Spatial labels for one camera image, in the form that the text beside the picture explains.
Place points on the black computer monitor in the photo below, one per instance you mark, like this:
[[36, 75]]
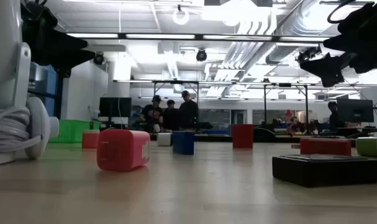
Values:
[[355, 110], [115, 107]]

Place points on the red rectangular block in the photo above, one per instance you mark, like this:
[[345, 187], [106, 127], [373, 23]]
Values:
[[325, 146]]

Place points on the green plastic basket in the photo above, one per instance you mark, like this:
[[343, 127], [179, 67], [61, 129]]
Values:
[[70, 132]]

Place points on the black aluminium table frame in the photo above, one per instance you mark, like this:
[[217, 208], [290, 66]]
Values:
[[213, 138]]

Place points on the long ceiling light bar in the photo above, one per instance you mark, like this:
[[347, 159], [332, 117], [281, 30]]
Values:
[[201, 37]]

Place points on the small white cylinder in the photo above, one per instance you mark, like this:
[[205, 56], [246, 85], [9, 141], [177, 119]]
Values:
[[164, 139]]

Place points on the red cylinder with white cap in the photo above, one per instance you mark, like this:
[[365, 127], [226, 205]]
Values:
[[90, 141]]

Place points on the white round desk fan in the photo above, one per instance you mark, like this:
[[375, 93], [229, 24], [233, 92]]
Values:
[[5, 46]]

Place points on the blue block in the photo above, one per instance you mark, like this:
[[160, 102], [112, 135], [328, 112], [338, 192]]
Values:
[[183, 143]]

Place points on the black metal rack frame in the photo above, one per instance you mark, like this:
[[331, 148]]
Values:
[[265, 105], [185, 82]]

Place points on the black hanging camera cluster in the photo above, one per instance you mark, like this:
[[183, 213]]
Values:
[[308, 54]]

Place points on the green cylinder with white end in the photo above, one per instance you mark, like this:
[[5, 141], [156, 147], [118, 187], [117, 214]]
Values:
[[370, 147]]

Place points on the black box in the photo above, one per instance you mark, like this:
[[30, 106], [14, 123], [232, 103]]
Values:
[[325, 172]]

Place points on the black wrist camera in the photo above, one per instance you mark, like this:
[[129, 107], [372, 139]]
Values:
[[369, 15], [39, 14]]

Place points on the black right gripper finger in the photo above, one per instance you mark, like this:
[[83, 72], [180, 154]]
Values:
[[328, 70], [347, 43]]

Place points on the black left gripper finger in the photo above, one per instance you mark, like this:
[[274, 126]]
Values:
[[70, 42], [73, 59]]

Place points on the red cube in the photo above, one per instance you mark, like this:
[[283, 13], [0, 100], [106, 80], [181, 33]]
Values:
[[242, 136]]

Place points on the dark framed window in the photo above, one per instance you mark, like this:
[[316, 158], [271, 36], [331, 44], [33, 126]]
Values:
[[47, 82]]

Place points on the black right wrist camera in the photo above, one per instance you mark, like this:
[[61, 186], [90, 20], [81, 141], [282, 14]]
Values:
[[369, 15]]

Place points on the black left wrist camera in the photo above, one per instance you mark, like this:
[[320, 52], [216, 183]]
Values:
[[39, 14]]

